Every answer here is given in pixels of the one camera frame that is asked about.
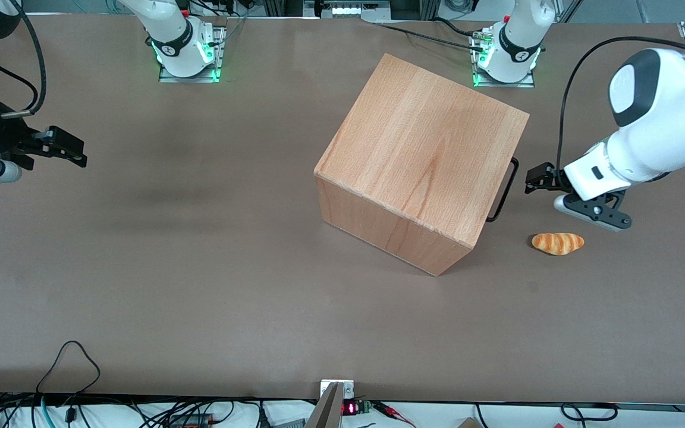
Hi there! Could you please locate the wooden drawer cabinet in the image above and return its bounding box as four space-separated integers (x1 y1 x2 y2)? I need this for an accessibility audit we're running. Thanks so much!
314 53 530 277

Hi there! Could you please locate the black looped table cable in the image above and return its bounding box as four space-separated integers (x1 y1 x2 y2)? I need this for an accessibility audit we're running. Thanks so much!
36 340 102 398

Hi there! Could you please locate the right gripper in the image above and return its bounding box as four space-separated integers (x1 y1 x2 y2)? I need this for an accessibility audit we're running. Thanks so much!
0 98 88 174

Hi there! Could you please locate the red clip wire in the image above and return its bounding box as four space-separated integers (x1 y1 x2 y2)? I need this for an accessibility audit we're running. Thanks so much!
372 401 417 428

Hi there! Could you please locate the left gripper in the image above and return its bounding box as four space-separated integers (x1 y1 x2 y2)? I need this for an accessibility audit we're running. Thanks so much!
524 140 628 202

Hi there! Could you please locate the black coiled cable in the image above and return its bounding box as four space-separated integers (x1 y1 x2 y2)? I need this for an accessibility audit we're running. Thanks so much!
560 402 620 423

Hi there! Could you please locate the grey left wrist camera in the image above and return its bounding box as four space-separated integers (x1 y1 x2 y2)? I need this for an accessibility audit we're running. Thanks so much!
553 190 633 232

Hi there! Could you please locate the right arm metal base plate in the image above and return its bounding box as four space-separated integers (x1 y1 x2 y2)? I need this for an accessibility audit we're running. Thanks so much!
158 24 227 84

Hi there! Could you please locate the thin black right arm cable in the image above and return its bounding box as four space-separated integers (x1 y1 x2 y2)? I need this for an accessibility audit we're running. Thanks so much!
0 39 41 105

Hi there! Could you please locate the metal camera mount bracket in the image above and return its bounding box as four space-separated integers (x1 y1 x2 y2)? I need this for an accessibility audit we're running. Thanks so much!
304 379 356 428

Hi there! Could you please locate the toy bread roll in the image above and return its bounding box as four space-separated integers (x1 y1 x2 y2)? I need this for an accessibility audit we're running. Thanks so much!
532 232 585 256

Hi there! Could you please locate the black box with red parts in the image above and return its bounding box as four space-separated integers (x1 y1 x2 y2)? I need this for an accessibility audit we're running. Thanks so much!
167 413 213 428

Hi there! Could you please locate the wooden drawer with black handle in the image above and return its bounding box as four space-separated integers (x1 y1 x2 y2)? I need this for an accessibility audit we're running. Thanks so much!
485 156 520 224

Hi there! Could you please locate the black cable to arm base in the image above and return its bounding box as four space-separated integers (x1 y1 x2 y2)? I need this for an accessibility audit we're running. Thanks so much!
374 21 487 53

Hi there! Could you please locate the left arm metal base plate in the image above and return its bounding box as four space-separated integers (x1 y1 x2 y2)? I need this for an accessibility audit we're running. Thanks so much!
470 29 537 89

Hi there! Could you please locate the lit white power unit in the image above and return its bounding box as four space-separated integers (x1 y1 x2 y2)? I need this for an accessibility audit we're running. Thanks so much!
318 0 392 19

